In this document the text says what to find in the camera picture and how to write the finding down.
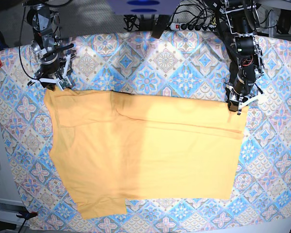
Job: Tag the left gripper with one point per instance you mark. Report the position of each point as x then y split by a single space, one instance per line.
238 97

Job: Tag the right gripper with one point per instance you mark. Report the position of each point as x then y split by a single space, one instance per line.
51 71

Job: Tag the yellow T-shirt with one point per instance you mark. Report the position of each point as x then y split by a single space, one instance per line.
110 146

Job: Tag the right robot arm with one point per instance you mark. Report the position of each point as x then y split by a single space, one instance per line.
54 57

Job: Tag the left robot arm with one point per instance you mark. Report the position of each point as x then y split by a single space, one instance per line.
237 23

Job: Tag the patterned blue pink tablecloth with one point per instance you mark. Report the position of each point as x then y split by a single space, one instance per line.
184 64

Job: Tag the white power strip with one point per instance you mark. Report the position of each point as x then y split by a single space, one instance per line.
175 26

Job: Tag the red black clamp lower left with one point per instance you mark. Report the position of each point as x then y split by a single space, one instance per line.
26 215

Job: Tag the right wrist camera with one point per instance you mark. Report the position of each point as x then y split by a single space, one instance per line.
64 83

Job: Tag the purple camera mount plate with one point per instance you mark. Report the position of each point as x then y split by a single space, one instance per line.
130 7

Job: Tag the black camera post clamp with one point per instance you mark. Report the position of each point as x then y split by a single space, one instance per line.
160 26

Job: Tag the white rail bracket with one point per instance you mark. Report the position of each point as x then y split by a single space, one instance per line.
9 209

